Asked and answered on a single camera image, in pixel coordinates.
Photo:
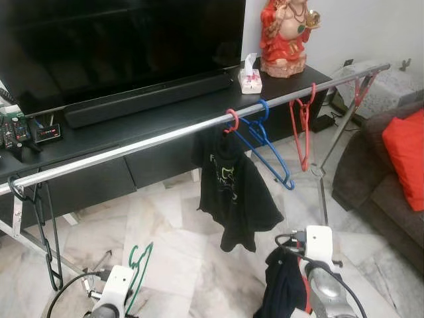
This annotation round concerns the navy garment with red trim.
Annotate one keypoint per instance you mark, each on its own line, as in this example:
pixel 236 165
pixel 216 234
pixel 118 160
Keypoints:
pixel 281 285

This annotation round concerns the green plastic hanger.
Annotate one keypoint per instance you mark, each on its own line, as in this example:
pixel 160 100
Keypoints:
pixel 145 265

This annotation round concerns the blue plastic hanger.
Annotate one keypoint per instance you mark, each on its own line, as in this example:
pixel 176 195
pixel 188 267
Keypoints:
pixel 289 184

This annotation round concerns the red plastic hanger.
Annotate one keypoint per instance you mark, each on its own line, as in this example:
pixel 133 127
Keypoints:
pixel 361 89
pixel 236 121
pixel 305 165

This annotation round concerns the dark brown fabric sofa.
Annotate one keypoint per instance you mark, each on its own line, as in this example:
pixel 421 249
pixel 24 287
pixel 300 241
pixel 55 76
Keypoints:
pixel 361 179

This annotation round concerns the red cushion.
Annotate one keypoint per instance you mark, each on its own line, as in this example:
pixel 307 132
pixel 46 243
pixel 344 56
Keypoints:
pixel 405 159

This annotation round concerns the black television console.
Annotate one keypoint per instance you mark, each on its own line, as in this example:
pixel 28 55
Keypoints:
pixel 165 165

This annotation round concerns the white pink tissue box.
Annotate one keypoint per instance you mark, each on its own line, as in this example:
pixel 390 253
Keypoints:
pixel 250 81

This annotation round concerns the white lace covered side table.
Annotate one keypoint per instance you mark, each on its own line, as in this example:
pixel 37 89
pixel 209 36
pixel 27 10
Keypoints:
pixel 391 86

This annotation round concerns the red laughing Buddha statue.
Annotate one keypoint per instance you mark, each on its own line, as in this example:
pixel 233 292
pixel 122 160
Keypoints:
pixel 285 43

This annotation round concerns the black soundbar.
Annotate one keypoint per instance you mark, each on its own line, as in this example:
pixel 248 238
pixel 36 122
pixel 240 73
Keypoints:
pixel 146 101

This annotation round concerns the small brass figurine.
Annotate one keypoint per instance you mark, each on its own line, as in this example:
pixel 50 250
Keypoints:
pixel 405 64

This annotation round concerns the black flat television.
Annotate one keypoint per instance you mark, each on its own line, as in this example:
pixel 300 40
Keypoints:
pixel 119 46

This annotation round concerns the black digital display box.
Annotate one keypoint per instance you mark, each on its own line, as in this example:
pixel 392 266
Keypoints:
pixel 48 132

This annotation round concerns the green circuit board device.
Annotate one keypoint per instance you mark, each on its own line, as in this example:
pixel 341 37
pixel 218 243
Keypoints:
pixel 13 129

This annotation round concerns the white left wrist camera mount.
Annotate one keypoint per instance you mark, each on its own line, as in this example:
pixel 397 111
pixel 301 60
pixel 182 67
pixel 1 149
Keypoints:
pixel 118 288

